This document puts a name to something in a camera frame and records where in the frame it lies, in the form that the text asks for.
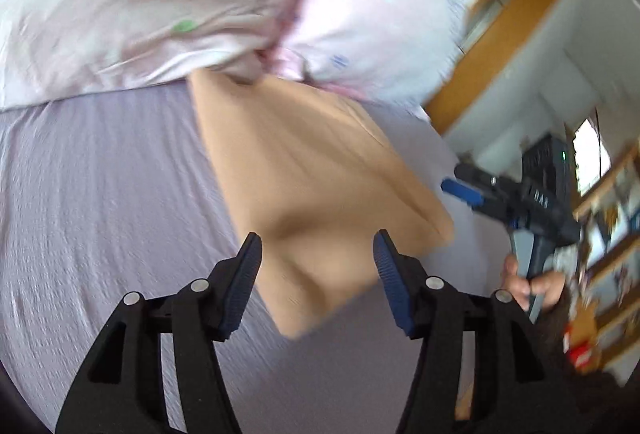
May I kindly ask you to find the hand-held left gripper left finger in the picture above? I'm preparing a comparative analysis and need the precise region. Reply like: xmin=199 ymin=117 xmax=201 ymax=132
xmin=55 ymin=232 xmax=263 ymax=434

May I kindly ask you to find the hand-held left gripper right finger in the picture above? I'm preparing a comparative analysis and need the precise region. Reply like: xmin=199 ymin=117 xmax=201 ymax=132
xmin=372 ymin=229 xmax=583 ymax=434

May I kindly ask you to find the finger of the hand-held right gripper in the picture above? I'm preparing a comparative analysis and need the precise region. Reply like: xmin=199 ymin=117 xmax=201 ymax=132
xmin=454 ymin=163 xmax=522 ymax=195
xmin=441 ymin=179 xmax=508 ymax=225

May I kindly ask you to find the beige garment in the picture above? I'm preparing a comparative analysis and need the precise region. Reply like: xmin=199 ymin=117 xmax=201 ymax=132
xmin=190 ymin=68 xmax=456 ymax=341

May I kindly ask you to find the person's right forearm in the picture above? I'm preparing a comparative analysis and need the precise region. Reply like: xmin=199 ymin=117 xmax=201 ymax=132
xmin=532 ymin=289 xmax=633 ymax=434

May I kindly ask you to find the person's right hand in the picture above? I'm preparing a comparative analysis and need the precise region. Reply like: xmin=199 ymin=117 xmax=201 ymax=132
xmin=501 ymin=255 xmax=568 ymax=315

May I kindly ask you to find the wooden shelf unit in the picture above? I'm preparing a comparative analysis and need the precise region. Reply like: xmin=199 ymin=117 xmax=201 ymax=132
xmin=562 ymin=149 xmax=640 ymax=387

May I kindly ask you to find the lilac bed sheet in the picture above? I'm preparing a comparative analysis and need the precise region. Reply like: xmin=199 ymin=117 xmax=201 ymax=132
xmin=0 ymin=81 xmax=493 ymax=434

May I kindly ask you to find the wooden headboard shelf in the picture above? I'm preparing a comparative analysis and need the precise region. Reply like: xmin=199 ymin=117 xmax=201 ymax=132
xmin=417 ymin=0 xmax=561 ymax=137

